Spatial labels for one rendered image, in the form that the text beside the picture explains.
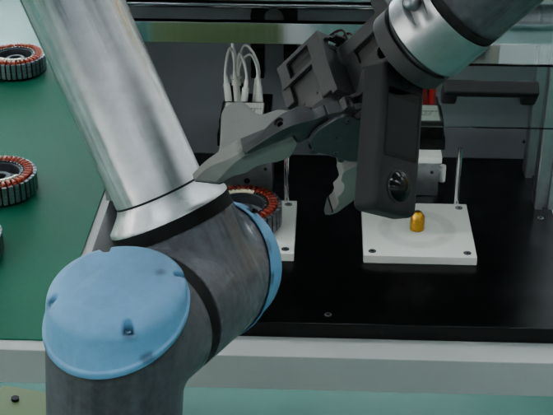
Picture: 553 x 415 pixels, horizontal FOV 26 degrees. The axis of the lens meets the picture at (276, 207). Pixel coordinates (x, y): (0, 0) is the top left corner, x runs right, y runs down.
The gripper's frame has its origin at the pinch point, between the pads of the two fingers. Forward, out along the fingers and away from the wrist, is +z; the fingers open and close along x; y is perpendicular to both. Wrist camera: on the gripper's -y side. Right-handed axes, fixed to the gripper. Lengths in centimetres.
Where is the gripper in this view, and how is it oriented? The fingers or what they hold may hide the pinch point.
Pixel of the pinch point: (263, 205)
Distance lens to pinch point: 101.8
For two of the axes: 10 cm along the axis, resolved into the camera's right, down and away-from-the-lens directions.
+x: -7.5, -1.9, -6.4
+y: -2.4, -8.2, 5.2
